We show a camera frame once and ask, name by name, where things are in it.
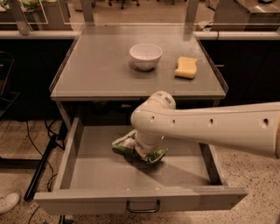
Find green jalapeno chip bag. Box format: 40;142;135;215
112;129;168;165

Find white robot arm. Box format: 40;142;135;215
130;91;280;158

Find grey cabinet counter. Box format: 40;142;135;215
48;24;229;129

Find grey open drawer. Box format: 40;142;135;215
34;118;247;215

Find white ceramic bowl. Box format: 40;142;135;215
129;44;163;71

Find yellow sponge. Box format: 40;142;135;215
174;57;198;79

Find black office chair base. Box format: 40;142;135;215
108;0;140;10

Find black floor pole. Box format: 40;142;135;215
24;136;56;201

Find white sneaker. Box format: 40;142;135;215
0;192;20;214

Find black drawer handle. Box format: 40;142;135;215
126;200;161;214

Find black floor cable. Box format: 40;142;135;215
25;118;60;191

